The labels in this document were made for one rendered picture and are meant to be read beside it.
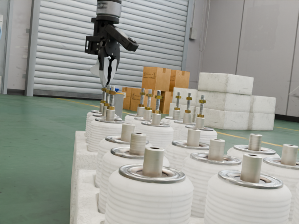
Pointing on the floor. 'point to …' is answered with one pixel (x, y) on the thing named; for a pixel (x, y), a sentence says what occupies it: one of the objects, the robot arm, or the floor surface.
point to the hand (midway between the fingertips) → (107, 83)
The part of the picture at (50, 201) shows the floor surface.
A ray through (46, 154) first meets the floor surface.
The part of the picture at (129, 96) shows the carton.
